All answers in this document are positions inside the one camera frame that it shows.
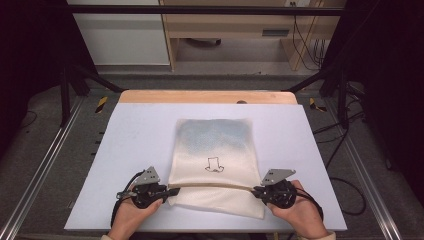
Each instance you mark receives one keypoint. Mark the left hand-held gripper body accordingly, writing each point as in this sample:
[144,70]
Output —
[148,195]

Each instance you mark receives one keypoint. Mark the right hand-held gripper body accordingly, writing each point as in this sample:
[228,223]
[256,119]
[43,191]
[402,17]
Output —
[280,195]

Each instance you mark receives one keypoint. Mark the cream mesh laundry bag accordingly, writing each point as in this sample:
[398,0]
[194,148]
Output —
[215,156]

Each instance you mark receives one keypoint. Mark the person's left hand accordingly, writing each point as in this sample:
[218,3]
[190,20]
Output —
[130,220]

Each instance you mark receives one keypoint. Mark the person's right hand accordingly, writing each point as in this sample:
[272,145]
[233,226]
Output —
[305,216]

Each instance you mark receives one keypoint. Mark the white foam board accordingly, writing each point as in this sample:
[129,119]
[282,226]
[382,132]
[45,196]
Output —
[140,133]

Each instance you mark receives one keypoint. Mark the wooden table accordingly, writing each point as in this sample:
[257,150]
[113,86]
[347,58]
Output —
[186,96]

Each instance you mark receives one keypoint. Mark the yellow black tape marker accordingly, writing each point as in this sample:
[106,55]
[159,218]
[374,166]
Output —
[101,104]
[313,105]

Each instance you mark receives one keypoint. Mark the black metal stand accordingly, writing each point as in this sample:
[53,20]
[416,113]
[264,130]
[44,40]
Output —
[341,100]
[65,96]

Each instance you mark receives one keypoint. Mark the black curtain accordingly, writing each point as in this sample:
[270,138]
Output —
[30,50]
[390,83]

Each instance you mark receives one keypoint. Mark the grey desk label strip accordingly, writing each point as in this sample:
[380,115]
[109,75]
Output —
[275,32]

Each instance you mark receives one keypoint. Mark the white cabinet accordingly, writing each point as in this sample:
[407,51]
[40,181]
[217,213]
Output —
[123,36]

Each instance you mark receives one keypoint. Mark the light wooden desk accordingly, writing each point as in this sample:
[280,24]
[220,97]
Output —
[233,23]

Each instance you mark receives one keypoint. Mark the aluminium rail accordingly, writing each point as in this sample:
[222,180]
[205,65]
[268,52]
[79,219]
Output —
[370,186]
[40,166]

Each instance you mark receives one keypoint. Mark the black horizontal frame bar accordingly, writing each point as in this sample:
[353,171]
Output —
[200,10]

